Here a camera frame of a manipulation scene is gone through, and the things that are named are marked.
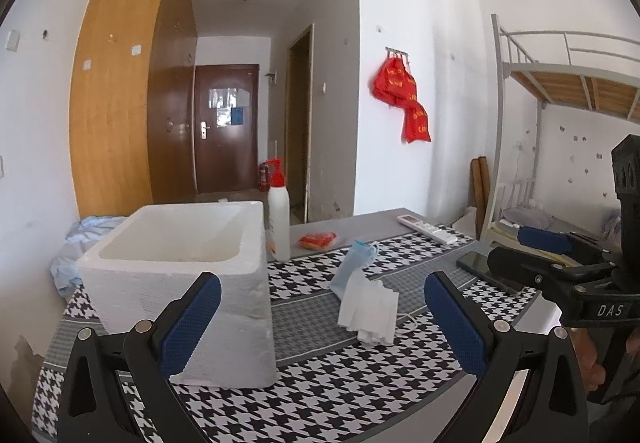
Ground metal bunk bed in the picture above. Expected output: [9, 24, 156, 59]
[480, 13, 640, 254]

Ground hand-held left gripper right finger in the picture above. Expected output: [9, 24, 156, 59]
[423, 270, 591, 443]

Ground white pump bottle red top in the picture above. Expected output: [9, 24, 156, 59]
[263, 158, 292, 263]

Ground person's right hand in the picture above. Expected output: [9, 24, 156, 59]
[572, 325, 640, 391]

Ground white foam box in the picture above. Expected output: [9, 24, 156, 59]
[75, 200, 278, 386]

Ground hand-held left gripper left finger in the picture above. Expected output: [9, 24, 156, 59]
[57, 271, 223, 443]

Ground black smartphone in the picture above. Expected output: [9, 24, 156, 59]
[456, 250, 526, 295]

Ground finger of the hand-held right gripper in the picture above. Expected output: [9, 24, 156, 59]
[516, 225, 618, 269]
[486, 245, 616, 296]

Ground white face masks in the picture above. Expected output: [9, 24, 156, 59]
[337, 268, 401, 346]

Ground light blue crumpled cloth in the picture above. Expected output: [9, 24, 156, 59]
[50, 216, 133, 299]

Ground red printed bag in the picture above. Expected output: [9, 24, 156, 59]
[370, 54, 419, 110]
[402, 102, 432, 144]

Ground blue face mask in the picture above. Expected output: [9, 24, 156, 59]
[330, 239, 381, 299]

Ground red snack packet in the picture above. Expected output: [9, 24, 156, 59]
[296, 230, 338, 251]

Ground white remote control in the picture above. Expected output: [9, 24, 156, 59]
[397, 214, 458, 245]

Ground bedding pile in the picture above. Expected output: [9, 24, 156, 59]
[495, 203, 621, 254]

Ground dark brown door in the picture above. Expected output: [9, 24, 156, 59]
[194, 64, 260, 194]

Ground wooden wardrobe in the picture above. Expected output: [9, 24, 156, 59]
[69, 0, 198, 220]

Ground papers on door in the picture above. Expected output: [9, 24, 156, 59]
[207, 86, 250, 128]

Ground houndstooth table cloth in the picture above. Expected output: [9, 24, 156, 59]
[31, 207, 576, 443]

